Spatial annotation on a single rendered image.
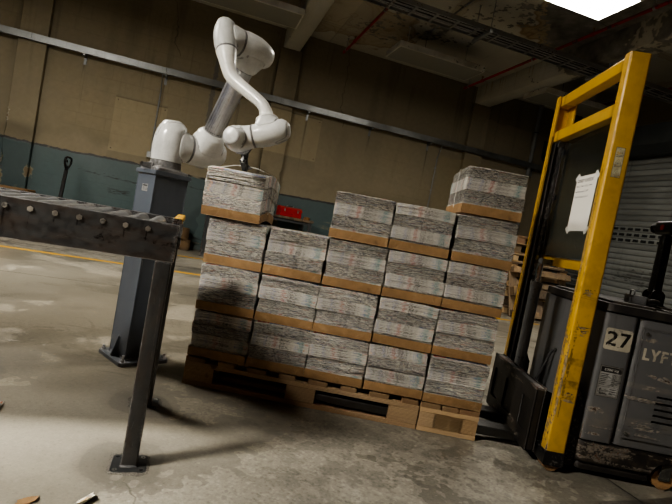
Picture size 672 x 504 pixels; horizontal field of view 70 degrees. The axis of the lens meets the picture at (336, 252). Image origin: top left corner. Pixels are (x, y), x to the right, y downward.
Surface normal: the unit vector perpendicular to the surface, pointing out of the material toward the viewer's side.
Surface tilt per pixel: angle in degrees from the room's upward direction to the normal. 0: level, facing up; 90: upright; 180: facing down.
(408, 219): 90
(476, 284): 90
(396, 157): 90
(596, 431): 90
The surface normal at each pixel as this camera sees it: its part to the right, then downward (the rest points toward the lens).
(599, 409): -0.04, 0.04
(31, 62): 0.27, 0.11
